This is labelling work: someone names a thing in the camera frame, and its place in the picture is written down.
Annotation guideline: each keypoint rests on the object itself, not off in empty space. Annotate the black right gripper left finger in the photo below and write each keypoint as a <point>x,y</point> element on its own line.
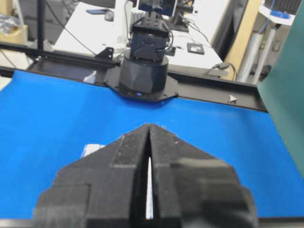
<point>106,189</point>

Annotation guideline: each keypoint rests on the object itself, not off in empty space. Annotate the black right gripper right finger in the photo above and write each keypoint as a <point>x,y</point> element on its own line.
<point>196,188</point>

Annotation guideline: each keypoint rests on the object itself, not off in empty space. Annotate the blue white striped towel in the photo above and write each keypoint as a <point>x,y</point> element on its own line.
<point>91,148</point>

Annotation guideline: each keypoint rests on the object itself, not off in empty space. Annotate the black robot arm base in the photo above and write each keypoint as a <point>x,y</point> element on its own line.
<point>145,66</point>

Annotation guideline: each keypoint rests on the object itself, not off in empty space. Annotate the blue table mat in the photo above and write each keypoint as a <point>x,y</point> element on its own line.
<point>45,123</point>

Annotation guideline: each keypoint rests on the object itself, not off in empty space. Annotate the dark green board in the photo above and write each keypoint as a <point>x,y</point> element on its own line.
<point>283,91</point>

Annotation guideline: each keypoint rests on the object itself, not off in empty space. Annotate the black external drive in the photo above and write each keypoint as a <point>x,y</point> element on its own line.
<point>195,48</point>

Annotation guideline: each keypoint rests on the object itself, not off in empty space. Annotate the white desk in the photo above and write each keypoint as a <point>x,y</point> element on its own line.
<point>88,34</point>

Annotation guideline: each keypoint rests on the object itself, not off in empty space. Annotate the grey computer mouse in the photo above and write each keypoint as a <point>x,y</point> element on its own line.
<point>109,16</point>

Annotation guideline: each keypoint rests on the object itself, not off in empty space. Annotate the cardboard box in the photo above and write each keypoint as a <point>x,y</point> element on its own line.
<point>11,30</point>

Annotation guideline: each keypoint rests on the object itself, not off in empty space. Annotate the blue smartphone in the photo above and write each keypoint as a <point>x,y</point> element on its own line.
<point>97,11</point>

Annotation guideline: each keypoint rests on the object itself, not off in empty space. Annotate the black vertical pole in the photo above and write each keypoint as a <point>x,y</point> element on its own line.
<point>41,16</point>

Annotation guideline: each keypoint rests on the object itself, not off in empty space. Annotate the white rolling cart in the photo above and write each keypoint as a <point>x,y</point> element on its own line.
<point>271,26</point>

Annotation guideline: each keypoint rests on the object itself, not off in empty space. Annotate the black aluminium frame rail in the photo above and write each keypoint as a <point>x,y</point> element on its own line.
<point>204,88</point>

